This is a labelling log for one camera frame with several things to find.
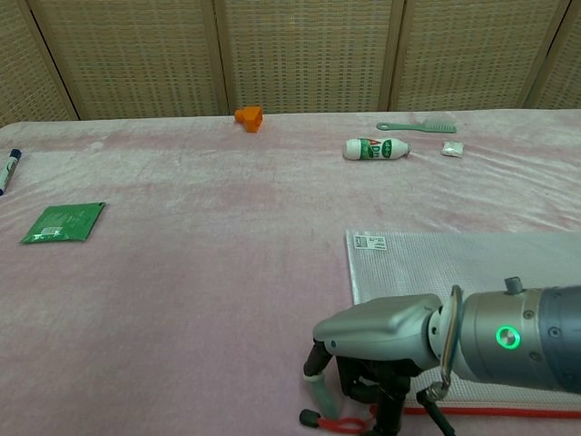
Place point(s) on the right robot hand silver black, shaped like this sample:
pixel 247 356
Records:
pixel 381 327

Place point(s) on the silver mesh zipper pouch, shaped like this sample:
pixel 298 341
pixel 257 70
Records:
pixel 417 272

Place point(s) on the blue white marker pen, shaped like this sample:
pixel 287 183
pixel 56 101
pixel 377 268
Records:
pixel 8 172

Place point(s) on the woven bamboo folding screen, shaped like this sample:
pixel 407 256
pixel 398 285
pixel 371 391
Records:
pixel 308 54

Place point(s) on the small white sachet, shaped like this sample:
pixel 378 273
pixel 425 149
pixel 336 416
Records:
pixel 452 149

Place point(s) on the orange plastic block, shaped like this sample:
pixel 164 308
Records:
pixel 249 117

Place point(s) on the green plastic comb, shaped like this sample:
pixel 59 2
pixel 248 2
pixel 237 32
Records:
pixel 417 126

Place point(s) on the green foil packet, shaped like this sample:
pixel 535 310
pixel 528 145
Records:
pixel 63 222

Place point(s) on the pink tablecloth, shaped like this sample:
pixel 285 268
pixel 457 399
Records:
pixel 204 281

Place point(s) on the white green small bottle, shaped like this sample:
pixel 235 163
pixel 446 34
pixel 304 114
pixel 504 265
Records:
pixel 372 149

